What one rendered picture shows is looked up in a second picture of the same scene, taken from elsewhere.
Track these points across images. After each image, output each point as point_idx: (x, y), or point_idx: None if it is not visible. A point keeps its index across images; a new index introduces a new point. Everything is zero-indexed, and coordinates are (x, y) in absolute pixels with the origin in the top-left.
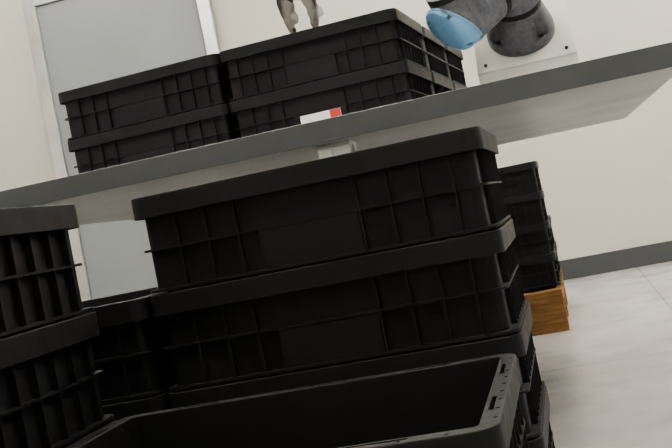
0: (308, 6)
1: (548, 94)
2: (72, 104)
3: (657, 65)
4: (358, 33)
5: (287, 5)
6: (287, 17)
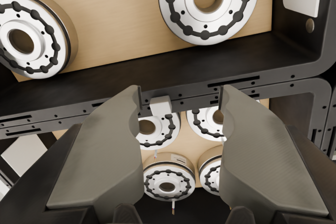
0: (112, 127)
1: None
2: None
3: None
4: None
5: (255, 162)
6: (251, 115)
